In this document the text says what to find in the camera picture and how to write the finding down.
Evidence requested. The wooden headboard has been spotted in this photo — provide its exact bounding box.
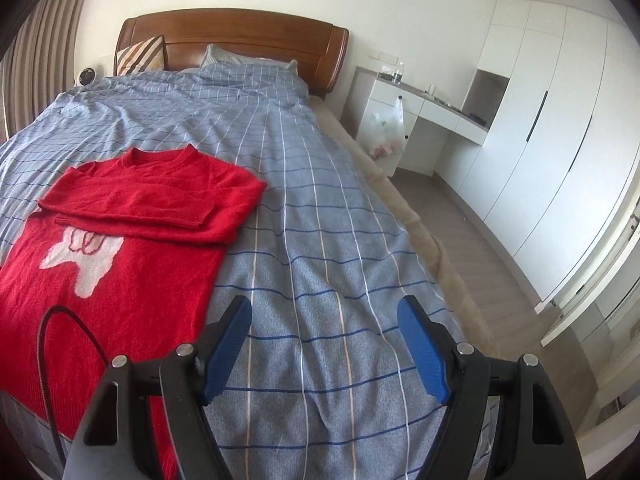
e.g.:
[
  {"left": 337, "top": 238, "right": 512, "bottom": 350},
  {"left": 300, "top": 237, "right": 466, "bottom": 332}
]
[{"left": 114, "top": 7, "right": 350, "bottom": 102}]

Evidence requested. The white desk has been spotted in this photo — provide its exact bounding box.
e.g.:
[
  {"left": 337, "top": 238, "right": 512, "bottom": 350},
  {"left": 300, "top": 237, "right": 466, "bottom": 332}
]
[{"left": 340, "top": 66, "right": 490, "bottom": 178}]

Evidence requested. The beige mattress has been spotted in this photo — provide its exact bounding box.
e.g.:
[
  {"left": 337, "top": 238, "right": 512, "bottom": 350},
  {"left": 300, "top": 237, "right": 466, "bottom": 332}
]
[{"left": 307, "top": 95, "right": 501, "bottom": 361}]

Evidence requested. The white wardrobe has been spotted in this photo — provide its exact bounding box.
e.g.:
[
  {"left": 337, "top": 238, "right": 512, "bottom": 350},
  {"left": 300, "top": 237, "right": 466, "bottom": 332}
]
[{"left": 432, "top": 0, "right": 640, "bottom": 311}]

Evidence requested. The black cable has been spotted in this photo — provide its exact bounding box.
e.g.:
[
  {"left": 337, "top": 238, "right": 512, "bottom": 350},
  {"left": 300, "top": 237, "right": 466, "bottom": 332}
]
[{"left": 39, "top": 305, "right": 108, "bottom": 466}]

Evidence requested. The blue checked bed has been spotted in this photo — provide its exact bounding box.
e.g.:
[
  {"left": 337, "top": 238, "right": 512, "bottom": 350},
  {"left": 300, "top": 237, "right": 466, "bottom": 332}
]
[{"left": 0, "top": 57, "right": 501, "bottom": 480}]

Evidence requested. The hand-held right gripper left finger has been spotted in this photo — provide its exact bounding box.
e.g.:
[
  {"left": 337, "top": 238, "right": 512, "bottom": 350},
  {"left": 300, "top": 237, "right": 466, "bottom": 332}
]
[{"left": 62, "top": 295, "right": 253, "bottom": 480}]

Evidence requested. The beige curtain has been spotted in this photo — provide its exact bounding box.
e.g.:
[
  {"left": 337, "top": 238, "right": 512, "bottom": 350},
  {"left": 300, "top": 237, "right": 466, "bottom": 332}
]
[{"left": 0, "top": 0, "right": 86, "bottom": 146}]

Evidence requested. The red knitted sweater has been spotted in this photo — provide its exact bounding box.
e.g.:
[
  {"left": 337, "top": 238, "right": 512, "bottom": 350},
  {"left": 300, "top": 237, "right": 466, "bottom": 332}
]
[{"left": 0, "top": 144, "right": 267, "bottom": 480}]

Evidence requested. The grey pillow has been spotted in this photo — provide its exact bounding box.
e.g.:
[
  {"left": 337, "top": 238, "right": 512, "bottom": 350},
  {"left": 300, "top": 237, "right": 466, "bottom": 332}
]
[{"left": 200, "top": 43, "right": 300, "bottom": 73}]

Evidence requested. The white plastic bag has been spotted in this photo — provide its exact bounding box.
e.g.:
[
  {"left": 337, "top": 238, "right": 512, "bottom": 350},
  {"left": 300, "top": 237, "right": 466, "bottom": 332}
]
[{"left": 361, "top": 95, "right": 406, "bottom": 157}]

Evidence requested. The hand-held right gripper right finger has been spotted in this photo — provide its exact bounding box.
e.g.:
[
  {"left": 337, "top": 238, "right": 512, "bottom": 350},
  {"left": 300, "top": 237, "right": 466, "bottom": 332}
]
[{"left": 397, "top": 295, "right": 586, "bottom": 480}]

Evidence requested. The striped pillow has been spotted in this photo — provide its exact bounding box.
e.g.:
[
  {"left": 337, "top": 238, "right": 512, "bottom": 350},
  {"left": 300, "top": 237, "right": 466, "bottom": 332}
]
[{"left": 116, "top": 35, "right": 166, "bottom": 77}]

